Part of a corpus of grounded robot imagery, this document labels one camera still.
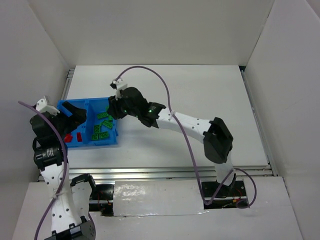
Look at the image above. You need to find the green square lego brick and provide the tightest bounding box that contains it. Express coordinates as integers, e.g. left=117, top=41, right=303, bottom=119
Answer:
left=93, top=124, right=101, bottom=134

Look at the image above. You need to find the red arch lego piece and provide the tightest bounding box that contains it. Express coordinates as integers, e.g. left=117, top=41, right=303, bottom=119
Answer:
left=64, top=133, right=73, bottom=143

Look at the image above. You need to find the red lego brick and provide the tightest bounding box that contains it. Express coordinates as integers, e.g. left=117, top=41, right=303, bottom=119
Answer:
left=76, top=132, right=83, bottom=143

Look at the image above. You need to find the green sloped lego brick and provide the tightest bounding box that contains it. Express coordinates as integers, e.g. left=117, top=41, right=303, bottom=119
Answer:
left=91, top=133, right=99, bottom=141

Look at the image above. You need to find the green lego plate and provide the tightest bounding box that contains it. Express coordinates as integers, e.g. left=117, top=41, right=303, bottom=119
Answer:
left=101, top=119, right=114, bottom=129

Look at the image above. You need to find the green studded lego brick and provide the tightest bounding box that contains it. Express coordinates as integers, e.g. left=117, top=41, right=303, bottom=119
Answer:
left=97, top=112, right=109, bottom=119

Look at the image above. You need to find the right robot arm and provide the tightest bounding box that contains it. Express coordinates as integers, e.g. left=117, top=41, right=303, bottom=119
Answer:
left=107, top=83, right=235, bottom=187

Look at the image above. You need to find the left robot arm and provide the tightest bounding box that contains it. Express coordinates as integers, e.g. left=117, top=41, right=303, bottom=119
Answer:
left=29, top=97, right=96, bottom=240

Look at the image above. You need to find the blue bin right compartment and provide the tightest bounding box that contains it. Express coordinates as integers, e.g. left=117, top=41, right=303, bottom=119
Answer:
left=85, top=97, right=118, bottom=147

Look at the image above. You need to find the blue bin compartment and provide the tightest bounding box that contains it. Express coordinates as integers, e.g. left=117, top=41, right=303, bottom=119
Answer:
left=57, top=98, right=89, bottom=148
left=85, top=97, right=118, bottom=147

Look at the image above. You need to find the blue bin left compartment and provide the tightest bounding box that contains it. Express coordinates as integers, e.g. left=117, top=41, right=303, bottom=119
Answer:
left=57, top=98, right=89, bottom=148

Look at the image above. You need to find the silver foil tape sheet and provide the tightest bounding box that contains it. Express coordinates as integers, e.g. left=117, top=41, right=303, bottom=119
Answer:
left=113, top=180, right=205, bottom=217

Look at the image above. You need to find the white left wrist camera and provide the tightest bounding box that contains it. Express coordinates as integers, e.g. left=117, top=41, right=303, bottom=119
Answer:
left=35, top=95, right=60, bottom=116

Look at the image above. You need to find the aluminium table rail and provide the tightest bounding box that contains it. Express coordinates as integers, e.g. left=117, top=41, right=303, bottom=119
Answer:
left=69, top=165, right=273, bottom=182

